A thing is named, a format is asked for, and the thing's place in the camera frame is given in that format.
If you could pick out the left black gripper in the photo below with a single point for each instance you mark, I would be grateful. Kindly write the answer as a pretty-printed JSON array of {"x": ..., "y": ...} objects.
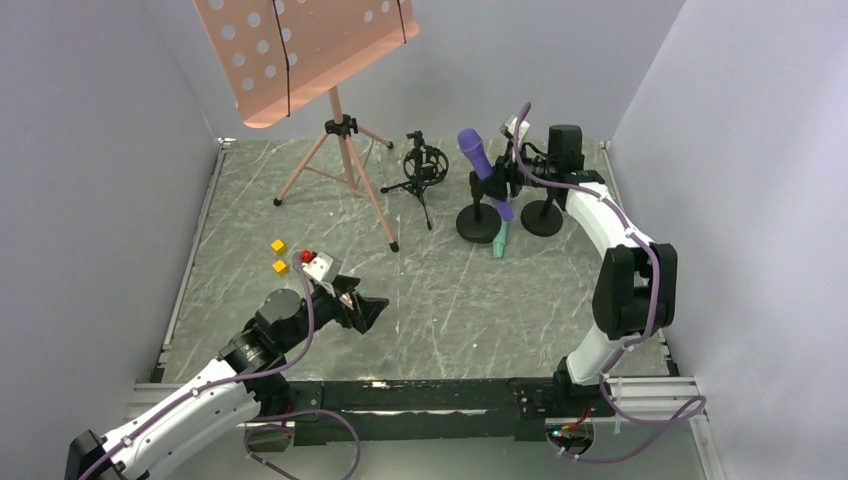
[{"x": 351, "y": 302}]

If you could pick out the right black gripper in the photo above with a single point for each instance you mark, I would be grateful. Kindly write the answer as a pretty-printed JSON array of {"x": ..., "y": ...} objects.
[{"x": 502, "y": 177}]

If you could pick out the purple microphone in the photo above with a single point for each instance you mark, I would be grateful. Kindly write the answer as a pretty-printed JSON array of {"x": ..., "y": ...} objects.
[{"x": 471, "y": 145}]

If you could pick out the black round-base mic stand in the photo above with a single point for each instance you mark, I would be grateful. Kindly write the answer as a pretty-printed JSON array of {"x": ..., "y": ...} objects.
[{"x": 478, "y": 222}]

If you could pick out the teal microphone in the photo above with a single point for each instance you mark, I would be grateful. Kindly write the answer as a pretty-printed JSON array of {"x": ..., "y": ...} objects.
[{"x": 500, "y": 240}]

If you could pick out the black tripod shock mount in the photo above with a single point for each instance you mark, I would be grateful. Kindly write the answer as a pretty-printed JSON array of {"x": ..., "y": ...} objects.
[{"x": 424, "y": 166}]

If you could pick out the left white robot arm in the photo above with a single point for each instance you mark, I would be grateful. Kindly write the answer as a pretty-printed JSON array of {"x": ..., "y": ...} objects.
[{"x": 242, "y": 382}]

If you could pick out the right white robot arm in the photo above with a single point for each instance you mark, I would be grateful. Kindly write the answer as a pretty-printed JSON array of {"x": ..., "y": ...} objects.
[{"x": 635, "y": 291}]

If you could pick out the pink music stand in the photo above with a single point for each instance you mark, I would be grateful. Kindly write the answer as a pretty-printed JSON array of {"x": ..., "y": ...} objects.
[{"x": 278, "y": 56}]

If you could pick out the yellow cube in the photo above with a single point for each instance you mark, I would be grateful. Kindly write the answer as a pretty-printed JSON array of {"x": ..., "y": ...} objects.
[
  {"x": 279, "y": 247},
  {"x": 280, "y": 267}
]

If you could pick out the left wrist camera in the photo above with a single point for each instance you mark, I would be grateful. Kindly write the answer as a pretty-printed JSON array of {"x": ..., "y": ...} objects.
[{"x": 320, "y": 267}]

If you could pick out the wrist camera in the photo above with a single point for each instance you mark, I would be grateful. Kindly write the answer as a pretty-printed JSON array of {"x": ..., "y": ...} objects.
[
  {"x": 510, "y": 126},
  {"x": 320, "y": 267}
]

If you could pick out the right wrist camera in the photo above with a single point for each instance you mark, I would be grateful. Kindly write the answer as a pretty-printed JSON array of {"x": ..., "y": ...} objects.
[{"x": 510, "y": 126}]

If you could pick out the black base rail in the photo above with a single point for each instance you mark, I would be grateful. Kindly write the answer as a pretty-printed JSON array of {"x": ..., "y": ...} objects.
[{"x": 520, "y": 408}]

